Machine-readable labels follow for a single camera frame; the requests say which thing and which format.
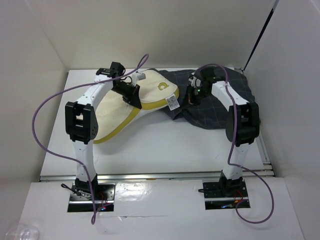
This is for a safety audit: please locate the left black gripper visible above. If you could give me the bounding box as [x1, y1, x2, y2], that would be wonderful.
[110, 81, 141, 109]

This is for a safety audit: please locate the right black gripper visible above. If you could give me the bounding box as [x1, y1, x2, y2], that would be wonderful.
[179, 84, 211, 110]

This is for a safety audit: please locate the dark grey plaid pillowcase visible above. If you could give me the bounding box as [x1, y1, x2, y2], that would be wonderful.
[157, 68, 255, 130]

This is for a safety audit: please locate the cream yellow pillow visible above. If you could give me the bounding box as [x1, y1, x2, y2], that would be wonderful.
[93, 69, 179, 145]

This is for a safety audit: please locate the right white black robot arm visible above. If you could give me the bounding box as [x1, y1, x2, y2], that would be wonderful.
[185, 66, 260, 197]

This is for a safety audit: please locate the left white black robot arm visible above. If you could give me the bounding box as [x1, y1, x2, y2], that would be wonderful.
[65, 62, 146, 200]

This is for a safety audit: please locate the clear plastic object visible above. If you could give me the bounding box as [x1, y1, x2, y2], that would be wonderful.
[5, 223, 40, 240]

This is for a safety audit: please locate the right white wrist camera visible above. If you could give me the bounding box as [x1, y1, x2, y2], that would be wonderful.
[188, 74, 201, 88]

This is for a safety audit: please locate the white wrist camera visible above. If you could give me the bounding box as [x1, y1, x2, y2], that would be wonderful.
[188, 74, 201, 88]
[131, 71, 146, 86]

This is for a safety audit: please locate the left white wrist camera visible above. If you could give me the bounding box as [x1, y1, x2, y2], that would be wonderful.
[131, 71, 146, 86]

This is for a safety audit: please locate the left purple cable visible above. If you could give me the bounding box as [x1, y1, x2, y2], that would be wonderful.
[31, 53, 150, 225]

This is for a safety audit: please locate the aluminium rail front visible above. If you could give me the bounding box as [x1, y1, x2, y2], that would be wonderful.
[39, 169, 275, 182]

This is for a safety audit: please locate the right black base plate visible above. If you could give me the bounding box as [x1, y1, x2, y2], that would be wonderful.
[198, 181, 248, 199]

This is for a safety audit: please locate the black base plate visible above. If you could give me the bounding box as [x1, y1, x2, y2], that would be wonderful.
[69, 183, 116, 204]
[198, 181, 248, 199]

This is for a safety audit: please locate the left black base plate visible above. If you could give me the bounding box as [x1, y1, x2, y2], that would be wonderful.
[69, 183, 116, 204]

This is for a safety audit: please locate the dark vertical frame pole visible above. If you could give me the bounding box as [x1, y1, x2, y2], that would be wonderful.
[242, 0, 279, 72]

